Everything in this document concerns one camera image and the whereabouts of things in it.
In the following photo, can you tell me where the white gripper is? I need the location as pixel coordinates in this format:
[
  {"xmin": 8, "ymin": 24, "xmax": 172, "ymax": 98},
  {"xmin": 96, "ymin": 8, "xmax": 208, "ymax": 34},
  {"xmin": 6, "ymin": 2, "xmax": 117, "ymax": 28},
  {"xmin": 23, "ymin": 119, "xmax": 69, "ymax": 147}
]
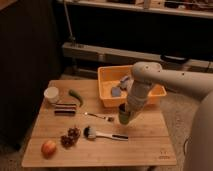
[{"xmin": 125, "ymin": 80, "xmax": 153, "ymax": 119}]

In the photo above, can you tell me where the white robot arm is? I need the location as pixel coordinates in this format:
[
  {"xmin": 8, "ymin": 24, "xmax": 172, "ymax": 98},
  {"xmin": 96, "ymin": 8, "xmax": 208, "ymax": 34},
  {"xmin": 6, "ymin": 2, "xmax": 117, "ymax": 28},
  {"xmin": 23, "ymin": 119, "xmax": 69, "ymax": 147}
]
[{"xmin": 126, "ymin": 62, "xmax": 213, "ymax": 171}]

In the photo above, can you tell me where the blue grey cloth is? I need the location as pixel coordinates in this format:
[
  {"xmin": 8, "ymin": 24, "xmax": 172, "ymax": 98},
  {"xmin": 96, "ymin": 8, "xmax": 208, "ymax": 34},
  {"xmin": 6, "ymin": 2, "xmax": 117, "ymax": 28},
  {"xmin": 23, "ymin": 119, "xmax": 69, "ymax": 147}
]
[{"xmin": 110, "ymin": 75, "xmax": 134, "ymax": 98}]

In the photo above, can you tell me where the yellow plastic bin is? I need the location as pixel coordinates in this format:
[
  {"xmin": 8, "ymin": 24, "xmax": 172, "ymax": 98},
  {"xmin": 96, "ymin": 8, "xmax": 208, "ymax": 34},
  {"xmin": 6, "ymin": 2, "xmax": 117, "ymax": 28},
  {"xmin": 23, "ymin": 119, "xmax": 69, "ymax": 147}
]
[{"xmin": 98, "ymin": 65, "xmax": 167, "ymax": 107}]

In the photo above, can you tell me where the metal fork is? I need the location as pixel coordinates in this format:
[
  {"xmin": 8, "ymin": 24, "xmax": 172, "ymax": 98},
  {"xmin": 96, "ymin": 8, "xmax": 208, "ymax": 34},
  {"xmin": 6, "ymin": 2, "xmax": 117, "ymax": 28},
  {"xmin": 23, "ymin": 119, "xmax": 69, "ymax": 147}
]
[{"xmin": 84, "ymin": 112, "xmax": 114, "ymax": 122}]

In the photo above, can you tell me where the low metal shelf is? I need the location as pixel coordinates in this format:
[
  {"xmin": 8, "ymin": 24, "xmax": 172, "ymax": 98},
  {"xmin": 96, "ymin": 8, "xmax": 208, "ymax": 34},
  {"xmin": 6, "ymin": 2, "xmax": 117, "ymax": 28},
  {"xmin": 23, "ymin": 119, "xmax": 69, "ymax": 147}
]
[{"xmin": 62, "ymin": 42, "xmax": 213, "ymax": 73}]

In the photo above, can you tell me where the green chili pepper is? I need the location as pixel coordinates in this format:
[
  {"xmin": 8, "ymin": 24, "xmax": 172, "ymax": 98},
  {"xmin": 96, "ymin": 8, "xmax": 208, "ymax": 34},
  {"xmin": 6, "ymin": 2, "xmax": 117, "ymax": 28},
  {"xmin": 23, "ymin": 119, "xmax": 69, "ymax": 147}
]
[{"xmin": 68, "ymin": 89, "xmax": 83, "ymax": 107}]

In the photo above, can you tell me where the dark rectangular bar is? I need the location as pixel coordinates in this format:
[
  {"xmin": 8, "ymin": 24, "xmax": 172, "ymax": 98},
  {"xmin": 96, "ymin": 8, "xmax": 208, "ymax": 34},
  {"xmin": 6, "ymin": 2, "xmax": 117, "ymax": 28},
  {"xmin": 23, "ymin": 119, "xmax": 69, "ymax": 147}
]
[{"xmin": 54, "ymin": 104, "xmax": 77, "ymax": 115}]

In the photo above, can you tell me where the upper shelf board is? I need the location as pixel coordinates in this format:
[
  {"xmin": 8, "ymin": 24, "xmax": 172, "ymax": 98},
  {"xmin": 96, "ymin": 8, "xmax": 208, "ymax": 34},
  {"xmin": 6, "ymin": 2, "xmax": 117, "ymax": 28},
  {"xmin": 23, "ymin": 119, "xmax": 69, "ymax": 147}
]
[{"xmin": 56, "ymin": 0, "xmax": 213, "ymax": 19}]

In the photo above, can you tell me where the bunch of dark grapes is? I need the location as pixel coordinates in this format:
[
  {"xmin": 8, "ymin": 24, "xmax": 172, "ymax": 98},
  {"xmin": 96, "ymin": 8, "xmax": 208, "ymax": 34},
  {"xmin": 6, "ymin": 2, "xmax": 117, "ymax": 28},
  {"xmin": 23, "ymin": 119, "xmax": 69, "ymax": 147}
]
[{"xmin": 60, "ymin": 127, "xmax": 81, "ymax": 148}]

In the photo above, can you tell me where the white cup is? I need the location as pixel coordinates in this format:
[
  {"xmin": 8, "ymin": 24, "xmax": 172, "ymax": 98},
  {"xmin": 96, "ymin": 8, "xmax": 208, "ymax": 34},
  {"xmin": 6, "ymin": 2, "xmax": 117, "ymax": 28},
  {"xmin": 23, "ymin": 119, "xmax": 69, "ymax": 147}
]
[{"xmin": 44, "ymin": 87, "xmax": 59, "ymax": 104}]

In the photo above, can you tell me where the red yellow apple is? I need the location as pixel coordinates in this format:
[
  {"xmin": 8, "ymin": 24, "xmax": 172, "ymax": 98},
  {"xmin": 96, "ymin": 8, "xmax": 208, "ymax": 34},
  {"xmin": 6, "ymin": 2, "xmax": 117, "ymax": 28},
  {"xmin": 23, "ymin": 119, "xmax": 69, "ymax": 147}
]
[{"xmin": 41, "ymin": 140, "xmax": 56, "ymax": 157}]

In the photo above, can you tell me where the white handled dish brush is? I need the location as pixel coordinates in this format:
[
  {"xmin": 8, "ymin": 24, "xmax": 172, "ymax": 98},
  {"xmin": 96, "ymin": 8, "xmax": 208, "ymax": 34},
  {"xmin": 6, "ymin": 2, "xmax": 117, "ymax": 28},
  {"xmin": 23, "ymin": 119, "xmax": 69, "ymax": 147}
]
[{"xmin": 83, "ymin": 126, "xmax": 128, "ymax": 141}]

